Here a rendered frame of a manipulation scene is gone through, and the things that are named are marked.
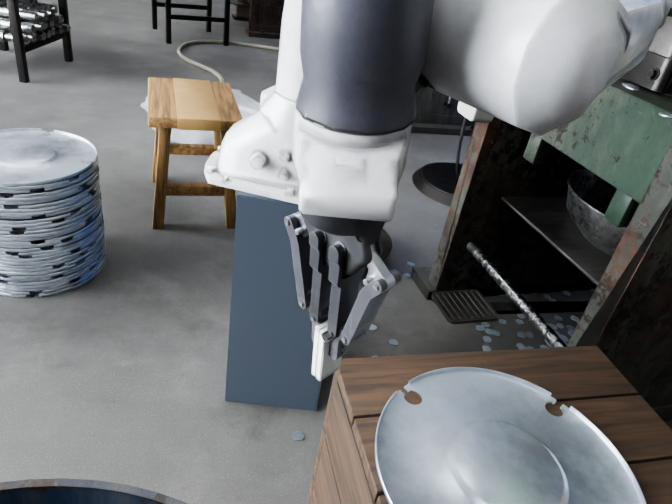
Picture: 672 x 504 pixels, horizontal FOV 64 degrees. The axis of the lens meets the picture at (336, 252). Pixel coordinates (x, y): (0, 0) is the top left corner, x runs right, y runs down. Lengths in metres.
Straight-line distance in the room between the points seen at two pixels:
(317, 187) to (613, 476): 0.50
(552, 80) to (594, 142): 0.73
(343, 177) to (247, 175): 0.49
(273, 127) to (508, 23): 0.50
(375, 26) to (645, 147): 0.73
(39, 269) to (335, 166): 1.04
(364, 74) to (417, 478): 0.41
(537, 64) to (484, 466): 0.42
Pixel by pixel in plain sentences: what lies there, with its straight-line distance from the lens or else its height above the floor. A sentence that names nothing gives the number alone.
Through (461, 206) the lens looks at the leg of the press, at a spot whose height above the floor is 0.28.
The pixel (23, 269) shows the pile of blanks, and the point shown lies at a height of 0.08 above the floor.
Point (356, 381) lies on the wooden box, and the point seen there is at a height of 0.35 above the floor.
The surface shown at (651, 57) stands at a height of 0.70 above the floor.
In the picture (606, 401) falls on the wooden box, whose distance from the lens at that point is 0.80.
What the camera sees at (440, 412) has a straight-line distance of 0.67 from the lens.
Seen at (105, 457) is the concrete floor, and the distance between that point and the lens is 1.04.
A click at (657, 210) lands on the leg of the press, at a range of 0.91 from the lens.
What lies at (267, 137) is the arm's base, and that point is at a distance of 0.81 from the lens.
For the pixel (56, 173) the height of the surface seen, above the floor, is 0.28.
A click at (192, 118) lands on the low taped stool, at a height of 0.33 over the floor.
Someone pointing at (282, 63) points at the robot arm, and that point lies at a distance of 0.80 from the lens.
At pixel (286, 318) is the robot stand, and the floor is 0.23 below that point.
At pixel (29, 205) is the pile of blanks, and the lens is 1.25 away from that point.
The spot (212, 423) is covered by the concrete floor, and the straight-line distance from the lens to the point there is 1.07.
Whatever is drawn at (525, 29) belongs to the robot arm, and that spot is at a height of 0.78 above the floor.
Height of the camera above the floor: 0.83
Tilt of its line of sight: 32 degrees down
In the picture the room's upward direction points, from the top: 10 degrees clockwise
